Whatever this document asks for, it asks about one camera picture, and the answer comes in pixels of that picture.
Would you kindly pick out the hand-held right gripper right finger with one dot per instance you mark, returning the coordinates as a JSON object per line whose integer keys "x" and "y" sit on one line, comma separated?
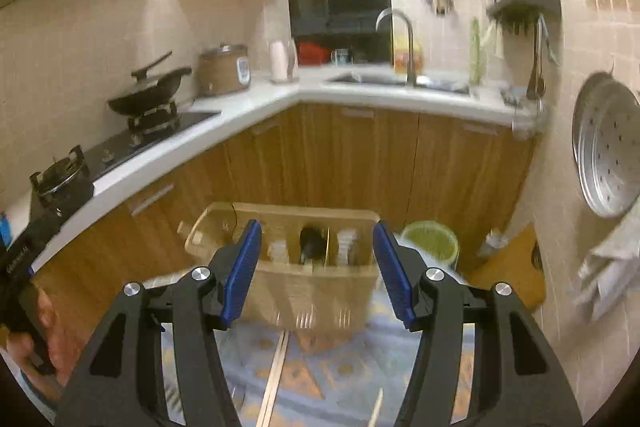
{"x": 395, "y": 277}

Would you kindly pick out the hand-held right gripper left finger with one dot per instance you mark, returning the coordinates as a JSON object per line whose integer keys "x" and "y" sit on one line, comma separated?
{"x": 242, "y": 277}

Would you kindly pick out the wooden cutting board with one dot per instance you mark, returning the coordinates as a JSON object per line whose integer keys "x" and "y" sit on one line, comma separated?
{"x": 510, "y": 272}

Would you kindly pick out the small items on countertop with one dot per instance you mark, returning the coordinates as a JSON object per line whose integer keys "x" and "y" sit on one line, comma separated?
{"x": 511, "y": 94}

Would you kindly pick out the green bottle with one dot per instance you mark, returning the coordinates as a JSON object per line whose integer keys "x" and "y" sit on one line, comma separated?
{"x": 476, "y": 52}

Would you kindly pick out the black utensil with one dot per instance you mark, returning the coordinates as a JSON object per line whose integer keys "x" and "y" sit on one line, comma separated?
{"x": 311, "y": 243}

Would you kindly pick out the beige slotted plastic utensil basket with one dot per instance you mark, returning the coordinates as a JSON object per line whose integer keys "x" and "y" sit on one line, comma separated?
{"x": 320, "y": 297}

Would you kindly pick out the white kitchen countertop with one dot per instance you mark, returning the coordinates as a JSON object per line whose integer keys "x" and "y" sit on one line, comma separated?
{"x": 275, "y": 94}

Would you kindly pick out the green plastic bin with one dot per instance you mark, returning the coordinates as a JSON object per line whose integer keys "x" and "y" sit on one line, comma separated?
{"x": 430, "y": 241}

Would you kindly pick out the wooden base cabinets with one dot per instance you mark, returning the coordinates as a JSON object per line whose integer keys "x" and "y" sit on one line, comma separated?
{"x": 350, "y": 157}

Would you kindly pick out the brown rice cooker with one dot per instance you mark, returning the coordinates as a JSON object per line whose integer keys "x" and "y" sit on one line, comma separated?
{"x": 222, "y": 72}

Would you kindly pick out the black gas stove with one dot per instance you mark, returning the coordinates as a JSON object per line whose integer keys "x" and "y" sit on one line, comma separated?
{"x": 125, "y": 147}

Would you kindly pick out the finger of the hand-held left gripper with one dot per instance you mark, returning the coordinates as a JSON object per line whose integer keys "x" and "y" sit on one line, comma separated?
{"x": 4, "y": 229}

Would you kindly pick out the patterned cup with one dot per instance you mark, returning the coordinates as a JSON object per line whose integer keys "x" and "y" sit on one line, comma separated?
{"x": 341, "y": 56}

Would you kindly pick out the blue patterned tablecloth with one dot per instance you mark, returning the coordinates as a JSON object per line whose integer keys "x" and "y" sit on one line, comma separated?
{"x": 330, "y": 372}

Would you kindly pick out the person's left hand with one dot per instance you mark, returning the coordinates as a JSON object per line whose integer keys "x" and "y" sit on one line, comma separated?
{"x": 52, "y": 322}

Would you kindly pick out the black wall rack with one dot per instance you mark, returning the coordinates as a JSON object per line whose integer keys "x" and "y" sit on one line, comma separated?
{"x": 525, "y": 2}

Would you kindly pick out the grey hanging towel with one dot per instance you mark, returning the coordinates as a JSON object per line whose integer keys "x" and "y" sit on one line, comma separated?
{"x": 610, "y": 272}

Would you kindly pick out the steel sink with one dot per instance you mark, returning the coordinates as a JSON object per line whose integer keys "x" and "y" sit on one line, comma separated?
{"x": 380, "y": 79}

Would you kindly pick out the yellow bottle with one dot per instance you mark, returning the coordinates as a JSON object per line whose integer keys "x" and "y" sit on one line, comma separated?
{"x": 402, "y": 54}

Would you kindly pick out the white utensil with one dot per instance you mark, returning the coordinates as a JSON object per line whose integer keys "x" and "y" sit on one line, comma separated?
{"x": 348, "y": 244}

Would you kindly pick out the white electric kettle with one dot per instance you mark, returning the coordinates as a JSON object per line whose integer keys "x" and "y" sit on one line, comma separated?
{"x": 280, "y": 62}

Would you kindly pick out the red plastic basket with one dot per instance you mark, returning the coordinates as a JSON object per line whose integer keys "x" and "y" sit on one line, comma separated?
{"x": 314, "y": 54}

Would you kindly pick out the steel sink faucet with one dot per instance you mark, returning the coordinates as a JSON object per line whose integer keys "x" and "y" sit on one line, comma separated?
{"x": 410, "y": 52}

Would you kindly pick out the black wok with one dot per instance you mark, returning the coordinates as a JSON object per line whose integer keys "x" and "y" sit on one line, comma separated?
{"x": 150, "y": 94}

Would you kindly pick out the round metal steamer tray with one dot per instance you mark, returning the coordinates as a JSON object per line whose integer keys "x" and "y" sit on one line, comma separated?
{"x": 610, "y": 152}

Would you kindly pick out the hanging kitchen utensils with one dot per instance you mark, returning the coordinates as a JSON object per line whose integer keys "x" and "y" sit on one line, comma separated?
{"x": 537, "y": 67}

